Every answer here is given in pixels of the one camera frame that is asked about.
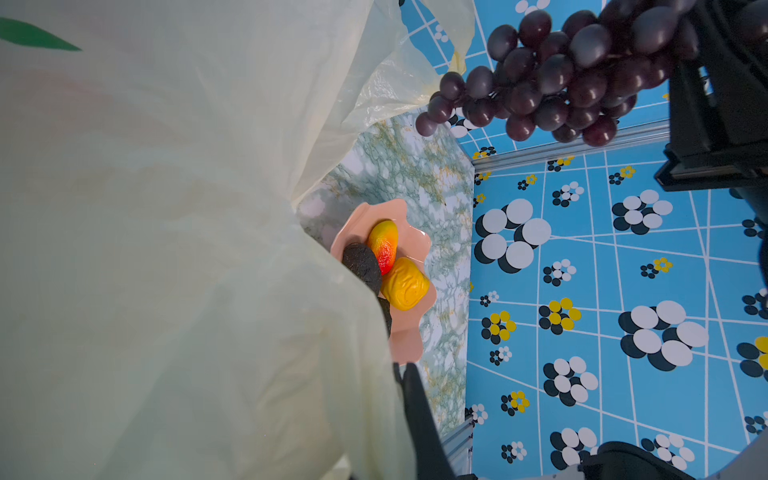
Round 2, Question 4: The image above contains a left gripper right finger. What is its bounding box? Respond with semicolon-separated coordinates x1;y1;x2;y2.
578;442;694;480

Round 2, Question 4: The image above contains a cream printed plastic bag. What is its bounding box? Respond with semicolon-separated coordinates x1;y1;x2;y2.
1;1;437;479

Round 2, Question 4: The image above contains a dark avocado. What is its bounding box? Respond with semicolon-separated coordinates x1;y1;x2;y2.
342;242;382;294
377;297;393;337

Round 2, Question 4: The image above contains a yellow bell pepper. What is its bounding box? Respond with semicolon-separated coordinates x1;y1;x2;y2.
380;257;430;311

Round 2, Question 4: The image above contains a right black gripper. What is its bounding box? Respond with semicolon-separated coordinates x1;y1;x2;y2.
653;0;768;193

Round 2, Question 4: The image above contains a yellow red mango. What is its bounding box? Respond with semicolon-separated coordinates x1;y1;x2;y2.
367;220;399;275

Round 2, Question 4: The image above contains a right aluminium corner post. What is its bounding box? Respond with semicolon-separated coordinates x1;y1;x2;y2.
471;120;670;173

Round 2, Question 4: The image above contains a purple grape bunch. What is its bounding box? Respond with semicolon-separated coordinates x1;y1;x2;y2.
415;1;699;147

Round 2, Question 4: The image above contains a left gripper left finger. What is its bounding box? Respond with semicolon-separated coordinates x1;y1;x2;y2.
393;363;456;480

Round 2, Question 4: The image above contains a pink scalloped fruit bowl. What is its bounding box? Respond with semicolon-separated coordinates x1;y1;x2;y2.
330;199;437;365

